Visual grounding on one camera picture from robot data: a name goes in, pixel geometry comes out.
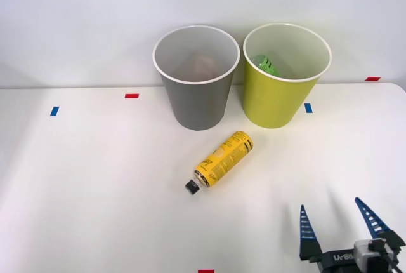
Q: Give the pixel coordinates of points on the green plastic bottle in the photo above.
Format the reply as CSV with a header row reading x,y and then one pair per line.
x,y
268,65

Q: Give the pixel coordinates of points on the yellow bottle with black cap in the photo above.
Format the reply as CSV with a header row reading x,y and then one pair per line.
x,y
222,158

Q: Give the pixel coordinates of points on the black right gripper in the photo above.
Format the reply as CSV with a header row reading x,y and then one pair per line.
x,y
336,265

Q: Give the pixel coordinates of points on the yellow-green plastic waste bin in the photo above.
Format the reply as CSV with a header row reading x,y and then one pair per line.
x,y
276,101

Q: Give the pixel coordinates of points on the grey plastic waste bin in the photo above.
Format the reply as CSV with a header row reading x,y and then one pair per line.
x,y
198,104

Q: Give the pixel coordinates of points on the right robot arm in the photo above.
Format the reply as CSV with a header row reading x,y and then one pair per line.
x,y
363,254

